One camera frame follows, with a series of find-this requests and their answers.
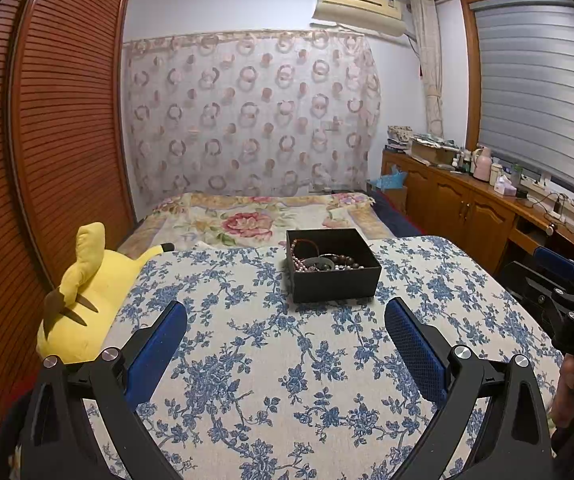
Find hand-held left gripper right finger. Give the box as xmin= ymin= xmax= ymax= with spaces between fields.
xmin=384 ymin=297 xmax=555 ymax=480

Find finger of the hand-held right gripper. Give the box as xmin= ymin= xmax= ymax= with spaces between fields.
xmin=534 ymin=246 xmax=574 ymax=301
xmin=506 ymin=260 xmax=572 ymax=331

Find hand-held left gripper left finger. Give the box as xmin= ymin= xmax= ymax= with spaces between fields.
xmin=19 ymin=301 xmax=188 ymax=480

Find black cardboard box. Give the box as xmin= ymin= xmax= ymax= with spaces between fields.
xmin=286 ymin=228 xmax=382 ymax=305

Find pale green jade bangle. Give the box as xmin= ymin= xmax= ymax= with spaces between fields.
xmin=301 ymin=256 xmax=338 ymax=271

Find white pearl necklace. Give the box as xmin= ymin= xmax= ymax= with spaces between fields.
xmin=291 ymin=242 xmax=318 ymax=274

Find yellow plush toy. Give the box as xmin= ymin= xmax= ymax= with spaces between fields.
xmin=36 ymin=222 xmax=176 ymax=367

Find blue floral cloth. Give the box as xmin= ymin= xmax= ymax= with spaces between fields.
xmin=12 ymin=235 xmax=565 ymax=480

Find wooden cabinet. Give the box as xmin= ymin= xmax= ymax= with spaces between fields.
xmin=380 ymin=150 xmax=570 ymax=277

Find pink thermos jug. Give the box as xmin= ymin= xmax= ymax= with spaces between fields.
xmin=472 ymin=146 xmax=494 ymax=182

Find flowered bedspread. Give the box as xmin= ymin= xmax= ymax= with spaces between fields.
xmin=116 ymin=191 xmax=426 ymax=252

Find grey window blind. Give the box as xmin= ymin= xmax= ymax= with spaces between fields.
xmin=468 ymin=0 xmax=574 ymax=217

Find blue paper bag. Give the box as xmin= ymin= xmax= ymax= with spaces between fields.
xmin=368 ymin=165 xmax=408 ymax=213

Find stack of books and boxes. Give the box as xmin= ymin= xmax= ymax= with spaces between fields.
xmin=383 ymin=125 xmax=462 ymax=167

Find brown louvred wardrobe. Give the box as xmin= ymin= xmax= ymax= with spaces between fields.
xmin=0 ymin=0 xmax=136 ymax=411

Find cream lace curtain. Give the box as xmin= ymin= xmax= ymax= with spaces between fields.
xmin=408 ymin=0 xmax=446 ymax=140

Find cream air conditioner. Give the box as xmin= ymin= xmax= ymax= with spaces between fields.
xmin=313 ymin=0 xmax=408 ymax=39

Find black cable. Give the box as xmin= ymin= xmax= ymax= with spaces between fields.
xmin=524 ymin=191 xmax=574 ymax=237

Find ring patterned curtain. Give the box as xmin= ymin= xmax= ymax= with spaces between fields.
xmin=122 ymin=30 xmax=384 ymax=207

